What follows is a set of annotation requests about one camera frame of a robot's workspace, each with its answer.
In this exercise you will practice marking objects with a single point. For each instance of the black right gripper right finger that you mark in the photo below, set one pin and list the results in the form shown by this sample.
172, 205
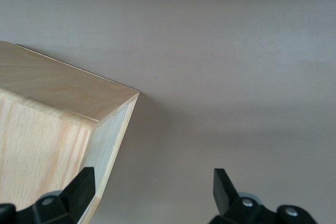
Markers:
223, 197

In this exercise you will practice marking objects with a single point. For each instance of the light wooden drawer cabinet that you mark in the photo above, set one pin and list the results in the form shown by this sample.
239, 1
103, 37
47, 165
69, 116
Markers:
47, 119

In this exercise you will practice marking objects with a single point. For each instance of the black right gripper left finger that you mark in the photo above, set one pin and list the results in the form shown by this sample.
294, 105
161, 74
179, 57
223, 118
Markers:
78, 195

